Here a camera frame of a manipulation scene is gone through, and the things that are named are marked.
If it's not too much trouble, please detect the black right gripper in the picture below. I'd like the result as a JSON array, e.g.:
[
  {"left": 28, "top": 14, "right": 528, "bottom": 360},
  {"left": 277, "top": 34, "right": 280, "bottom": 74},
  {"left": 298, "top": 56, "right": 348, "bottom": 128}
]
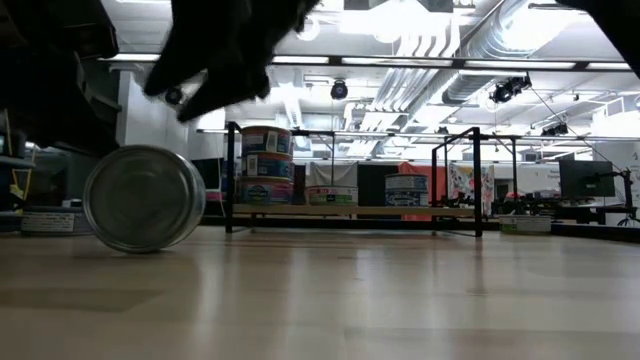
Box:
[{"left": 143, "top": 0, "right": 321, "bottom": 124}]

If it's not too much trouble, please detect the silver-lid can green label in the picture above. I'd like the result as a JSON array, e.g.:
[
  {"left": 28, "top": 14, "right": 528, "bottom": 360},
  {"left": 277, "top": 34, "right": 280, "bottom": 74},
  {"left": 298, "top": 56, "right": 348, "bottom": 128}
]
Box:
[
  {"left": 499, "top": 214, "right": 553, "bottom": 236},
  {"left": 82, "top": 144, "right": 207, "bottom": 255}
]

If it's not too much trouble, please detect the silver-lid can pink label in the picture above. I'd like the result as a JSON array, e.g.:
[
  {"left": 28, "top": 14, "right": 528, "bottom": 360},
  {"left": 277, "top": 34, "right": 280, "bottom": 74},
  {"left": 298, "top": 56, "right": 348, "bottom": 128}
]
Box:
[{"left": 304, "top": 185, "right": 359, "bottom": 207}]

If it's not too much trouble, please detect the black computer monitor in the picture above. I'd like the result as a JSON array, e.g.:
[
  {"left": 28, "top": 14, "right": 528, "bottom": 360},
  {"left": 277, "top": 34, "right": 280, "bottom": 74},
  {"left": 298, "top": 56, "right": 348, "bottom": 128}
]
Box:
[
  {"left": 192, "top": 157, "right": 225, "bottom": 191},
  {"left": 558, "top": 159, "right": 617, "bottom": 199}
]

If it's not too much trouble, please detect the black partition panel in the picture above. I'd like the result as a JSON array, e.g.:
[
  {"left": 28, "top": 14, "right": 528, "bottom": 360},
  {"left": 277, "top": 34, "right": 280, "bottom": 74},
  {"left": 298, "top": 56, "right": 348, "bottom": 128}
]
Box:
[
  {"left": 293, "top": 163, "right": 307, "bottom": 205},
  {"left": 356, "top": 163, "right": 387, "bottom": 207}
]

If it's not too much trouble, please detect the white hanging cloth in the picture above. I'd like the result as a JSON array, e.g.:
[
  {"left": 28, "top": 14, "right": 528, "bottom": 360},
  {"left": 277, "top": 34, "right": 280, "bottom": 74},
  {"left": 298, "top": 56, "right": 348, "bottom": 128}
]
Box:
[{"left": 309, "top": 162, "right": 359, "bottom": 188}]

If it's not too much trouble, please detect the colourful poster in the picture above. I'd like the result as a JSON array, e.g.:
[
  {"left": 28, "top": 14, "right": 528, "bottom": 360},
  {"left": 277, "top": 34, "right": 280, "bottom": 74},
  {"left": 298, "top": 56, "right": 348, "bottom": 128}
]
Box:
[{"left": 448, "top": 163, "right": 496, "bottom": 202}]

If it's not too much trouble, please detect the long ceiling light strip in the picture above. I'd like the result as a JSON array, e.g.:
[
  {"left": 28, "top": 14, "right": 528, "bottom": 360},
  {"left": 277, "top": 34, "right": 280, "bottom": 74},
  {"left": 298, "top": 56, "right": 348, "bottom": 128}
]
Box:
[{"left": 99, "top": 52, "right": 632, "bottom": 71}]

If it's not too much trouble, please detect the white ring light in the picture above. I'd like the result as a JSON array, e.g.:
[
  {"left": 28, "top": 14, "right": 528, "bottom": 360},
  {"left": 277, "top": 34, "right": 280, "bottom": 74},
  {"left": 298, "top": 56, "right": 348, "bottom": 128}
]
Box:
[{"left": 295, "top": 17, "right": 322, "bottom": 43}]

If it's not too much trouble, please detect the black background table frame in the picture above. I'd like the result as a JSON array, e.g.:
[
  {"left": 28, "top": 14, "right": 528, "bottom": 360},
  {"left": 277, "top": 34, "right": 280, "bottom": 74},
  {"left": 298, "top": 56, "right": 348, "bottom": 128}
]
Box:
[
  {"left": 482, "top": 132, "right": 524, "bottom": 201},
  {"left": 292, "top": 128, "right": 337, "bottom": 166}
]

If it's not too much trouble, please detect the yellow cable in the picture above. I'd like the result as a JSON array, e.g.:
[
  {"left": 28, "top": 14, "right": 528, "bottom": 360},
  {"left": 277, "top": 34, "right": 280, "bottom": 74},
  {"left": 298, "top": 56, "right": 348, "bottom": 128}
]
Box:
[{"left": 3, "top": 109, "right": 37, "bottom": 201}]

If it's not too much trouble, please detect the black wire rack shelf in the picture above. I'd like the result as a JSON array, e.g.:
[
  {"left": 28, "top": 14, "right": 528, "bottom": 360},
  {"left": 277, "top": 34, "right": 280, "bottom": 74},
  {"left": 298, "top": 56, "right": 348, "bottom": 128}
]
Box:
[{"left": 224, "top": 121, "right": 484, "bottom": 239}]

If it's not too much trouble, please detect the silver ventilation duct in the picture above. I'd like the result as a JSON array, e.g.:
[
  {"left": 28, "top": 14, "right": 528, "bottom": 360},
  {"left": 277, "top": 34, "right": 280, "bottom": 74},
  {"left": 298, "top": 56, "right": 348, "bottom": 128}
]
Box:
[{"left": 344, "top": 0, "right": 566, "bottom": 156}]

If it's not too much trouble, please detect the black ceiling camera cluster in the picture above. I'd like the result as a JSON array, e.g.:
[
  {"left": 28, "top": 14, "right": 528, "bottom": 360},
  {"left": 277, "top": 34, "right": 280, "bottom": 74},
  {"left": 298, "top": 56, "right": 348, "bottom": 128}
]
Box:
[
  {"left": 488, "top": 74, "right": 534, "bottom": 105},
  {"left": 540, "top": 122, "right": 570, "bottom": 138}
]

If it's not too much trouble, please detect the black aluminium table frame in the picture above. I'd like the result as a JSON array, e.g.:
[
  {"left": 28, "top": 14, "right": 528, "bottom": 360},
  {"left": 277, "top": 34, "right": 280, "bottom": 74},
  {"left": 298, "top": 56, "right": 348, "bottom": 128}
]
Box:
[{"left": 199, "top": 214, "right": 640, "bottom": 245}]

